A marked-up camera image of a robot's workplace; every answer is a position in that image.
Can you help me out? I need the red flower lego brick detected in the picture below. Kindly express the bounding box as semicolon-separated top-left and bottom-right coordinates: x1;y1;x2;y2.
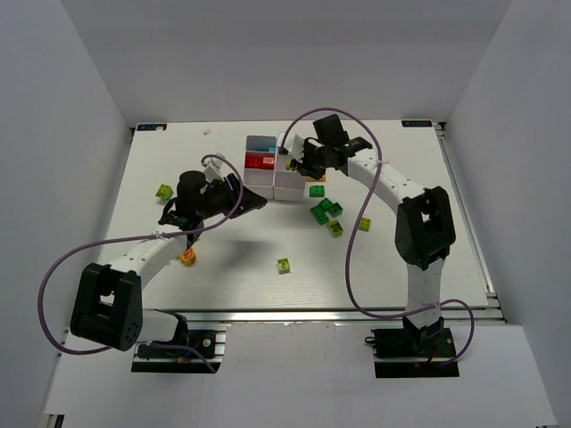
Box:
261;156;275;170

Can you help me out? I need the teal rounded lego brick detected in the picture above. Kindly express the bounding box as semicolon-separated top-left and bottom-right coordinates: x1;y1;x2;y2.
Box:
245;136;274;152

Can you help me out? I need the olive green lego brick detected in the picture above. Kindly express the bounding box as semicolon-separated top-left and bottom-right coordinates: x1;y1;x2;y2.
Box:
327;219;343;237

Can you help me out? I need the lime green small lego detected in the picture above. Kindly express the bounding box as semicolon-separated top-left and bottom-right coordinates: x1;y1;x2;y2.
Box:
358;218;371;232

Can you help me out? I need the lime green sloped lego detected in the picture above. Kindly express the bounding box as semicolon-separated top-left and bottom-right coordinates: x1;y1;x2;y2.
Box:
286;160;300;172

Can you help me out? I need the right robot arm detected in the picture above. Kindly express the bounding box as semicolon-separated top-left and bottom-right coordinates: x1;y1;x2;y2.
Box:
279;109;456;340

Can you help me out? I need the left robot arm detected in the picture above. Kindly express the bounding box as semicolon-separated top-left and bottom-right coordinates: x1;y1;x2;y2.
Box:
70;171;268;351

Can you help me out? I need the orange flat lego brick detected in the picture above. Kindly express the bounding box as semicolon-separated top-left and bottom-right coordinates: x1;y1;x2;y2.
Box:
306;174;327;182

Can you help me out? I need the white right divided container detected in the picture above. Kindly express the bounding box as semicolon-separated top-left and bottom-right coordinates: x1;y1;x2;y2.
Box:
273;133;305;202

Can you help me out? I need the green L-shaped lego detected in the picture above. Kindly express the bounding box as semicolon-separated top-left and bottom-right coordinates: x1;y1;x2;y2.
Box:
319;198;343;218

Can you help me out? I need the green lego brick lower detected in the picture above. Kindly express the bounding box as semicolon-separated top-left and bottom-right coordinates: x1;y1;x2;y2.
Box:
310;205;329;226

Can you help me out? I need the yellow flower lego brick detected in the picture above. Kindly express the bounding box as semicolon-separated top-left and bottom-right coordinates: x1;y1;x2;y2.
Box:
178;248;196;266

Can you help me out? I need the lime lego brick center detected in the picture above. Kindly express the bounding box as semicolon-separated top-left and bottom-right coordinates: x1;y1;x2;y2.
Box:
277;258;291;275

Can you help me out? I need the blue table label left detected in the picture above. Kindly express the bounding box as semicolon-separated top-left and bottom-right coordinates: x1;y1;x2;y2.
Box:
136;123;168;132

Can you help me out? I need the blue table label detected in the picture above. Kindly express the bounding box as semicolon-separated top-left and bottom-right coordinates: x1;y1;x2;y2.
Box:
401;119;433;128
136;123;168;132

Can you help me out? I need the blue table label right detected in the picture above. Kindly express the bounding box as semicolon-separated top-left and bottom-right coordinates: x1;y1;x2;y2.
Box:
401;119;433;128

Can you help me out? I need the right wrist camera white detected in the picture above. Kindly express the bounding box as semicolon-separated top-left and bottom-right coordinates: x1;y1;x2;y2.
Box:
277;133;304;161

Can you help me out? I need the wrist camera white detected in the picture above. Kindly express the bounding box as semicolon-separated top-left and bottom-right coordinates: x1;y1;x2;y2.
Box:
201;155;223;182
277;133;304;161

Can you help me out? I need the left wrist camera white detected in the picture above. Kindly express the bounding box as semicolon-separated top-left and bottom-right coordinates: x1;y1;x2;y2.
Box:
201;155;223;182

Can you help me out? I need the aluminium rail front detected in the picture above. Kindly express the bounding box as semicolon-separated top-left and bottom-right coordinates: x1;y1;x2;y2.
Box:
159;309;378;324

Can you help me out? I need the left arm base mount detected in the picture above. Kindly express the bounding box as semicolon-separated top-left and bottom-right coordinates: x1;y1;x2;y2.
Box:
131;309;222;375

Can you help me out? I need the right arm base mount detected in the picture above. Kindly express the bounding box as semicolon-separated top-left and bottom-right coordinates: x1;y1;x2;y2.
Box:
364;317;459;379

